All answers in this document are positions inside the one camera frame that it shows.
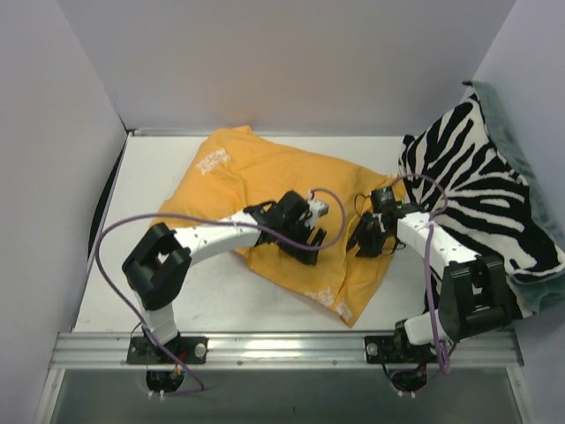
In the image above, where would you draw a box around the orange pillowcase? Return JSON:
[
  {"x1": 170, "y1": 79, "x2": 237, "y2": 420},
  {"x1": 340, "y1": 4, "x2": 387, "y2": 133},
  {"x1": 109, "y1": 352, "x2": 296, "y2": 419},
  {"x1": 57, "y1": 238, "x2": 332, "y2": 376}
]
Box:
[{"x1": 160, "y1": 126, "x2": 406, "y2": 327}]

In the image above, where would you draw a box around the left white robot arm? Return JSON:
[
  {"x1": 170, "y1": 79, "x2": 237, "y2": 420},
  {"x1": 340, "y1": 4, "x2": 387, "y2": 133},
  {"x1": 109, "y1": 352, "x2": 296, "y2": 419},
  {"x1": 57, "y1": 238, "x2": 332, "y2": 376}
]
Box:
[{"x1": 122, "y1": 191, "x2": 329, "y2": 363}]

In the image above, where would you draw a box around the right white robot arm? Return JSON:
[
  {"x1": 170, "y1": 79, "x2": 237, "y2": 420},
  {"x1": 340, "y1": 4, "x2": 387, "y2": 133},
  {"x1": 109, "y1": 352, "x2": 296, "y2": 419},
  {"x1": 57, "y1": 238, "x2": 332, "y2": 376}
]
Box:
[{"x1": 346, "y1": 201, "x2": 513, "y2": 361}]

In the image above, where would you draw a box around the zebra print cushion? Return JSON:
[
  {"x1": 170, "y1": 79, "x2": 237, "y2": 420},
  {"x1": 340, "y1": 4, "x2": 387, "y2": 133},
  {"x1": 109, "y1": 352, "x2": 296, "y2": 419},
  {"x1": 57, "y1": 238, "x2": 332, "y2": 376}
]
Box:
[{"x1": 398, "y1": 92, "x2": 564, "y2": 317}]

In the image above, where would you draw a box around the grey-green towel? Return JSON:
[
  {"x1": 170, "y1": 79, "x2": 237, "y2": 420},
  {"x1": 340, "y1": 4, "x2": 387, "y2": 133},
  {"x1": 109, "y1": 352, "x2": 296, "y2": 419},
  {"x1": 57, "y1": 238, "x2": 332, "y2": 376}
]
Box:
[{"x1": 464, "y1": 80, "x2": 564, "y2": 314}]

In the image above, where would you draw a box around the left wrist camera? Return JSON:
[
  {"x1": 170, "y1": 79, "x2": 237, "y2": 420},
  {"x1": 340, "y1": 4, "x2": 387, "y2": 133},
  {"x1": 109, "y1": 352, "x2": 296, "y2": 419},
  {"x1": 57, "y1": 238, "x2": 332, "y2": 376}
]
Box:
[{"x1": 307, "y1": 198, "x2": 329, "y2": 220}]

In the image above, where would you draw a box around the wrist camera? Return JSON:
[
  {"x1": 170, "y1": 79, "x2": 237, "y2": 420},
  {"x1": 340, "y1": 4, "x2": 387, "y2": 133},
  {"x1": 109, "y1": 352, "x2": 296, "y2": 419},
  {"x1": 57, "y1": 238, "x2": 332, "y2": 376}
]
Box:
[
  {"x1": 370, "y1": 186, "x2": 403, "y2": 213},
  {"x1": 307, "y1": 198, "x2": 329, "y2": 220}
]

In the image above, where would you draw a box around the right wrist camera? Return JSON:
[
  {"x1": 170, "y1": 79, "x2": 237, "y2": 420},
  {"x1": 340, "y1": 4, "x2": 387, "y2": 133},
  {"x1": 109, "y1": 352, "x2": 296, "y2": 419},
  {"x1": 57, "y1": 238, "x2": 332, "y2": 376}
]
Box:
[{"x1": 370, "y1": 186, "x2": 403, "y2": 213}]

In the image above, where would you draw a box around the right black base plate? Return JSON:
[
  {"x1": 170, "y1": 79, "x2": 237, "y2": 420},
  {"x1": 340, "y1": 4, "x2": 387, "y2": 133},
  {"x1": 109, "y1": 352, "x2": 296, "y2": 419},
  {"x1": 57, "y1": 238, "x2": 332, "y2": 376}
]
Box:
[{"x1": 364, "y1": 336, "x2": 436, "y2": 365}]

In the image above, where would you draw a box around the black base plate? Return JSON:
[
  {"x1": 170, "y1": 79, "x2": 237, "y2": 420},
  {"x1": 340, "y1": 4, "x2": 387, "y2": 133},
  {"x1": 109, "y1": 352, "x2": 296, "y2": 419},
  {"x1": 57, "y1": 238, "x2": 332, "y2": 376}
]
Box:
[
  {"x1": 364, "y1": 336, "x2": 436, "y2": 365},
  {"x1": 126, "y1": 334, "x2": 208, "y2": 366}
]

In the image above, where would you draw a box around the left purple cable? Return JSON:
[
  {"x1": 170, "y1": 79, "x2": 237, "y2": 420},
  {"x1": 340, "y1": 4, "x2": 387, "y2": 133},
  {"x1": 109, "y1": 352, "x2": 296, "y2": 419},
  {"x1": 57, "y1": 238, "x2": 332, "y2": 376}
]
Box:
[{"x1": 93, "y1": 187, "x2": 348, "y2": 397}]

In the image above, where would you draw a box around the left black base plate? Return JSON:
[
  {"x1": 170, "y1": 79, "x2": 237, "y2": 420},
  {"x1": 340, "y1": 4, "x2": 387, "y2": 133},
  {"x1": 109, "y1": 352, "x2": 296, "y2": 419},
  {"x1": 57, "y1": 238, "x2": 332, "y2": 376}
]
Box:
[{"x1": 126, "y1": 334, "x2": 208, "y2": 366}]

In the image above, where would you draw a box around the aluminium mounting rail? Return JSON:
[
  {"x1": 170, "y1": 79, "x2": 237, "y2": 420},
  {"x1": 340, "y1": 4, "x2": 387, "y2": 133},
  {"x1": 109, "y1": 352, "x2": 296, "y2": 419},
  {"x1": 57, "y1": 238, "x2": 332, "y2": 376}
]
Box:
[{"x1": 50, "y1": 331, "x2": 524, "y2": 371}]

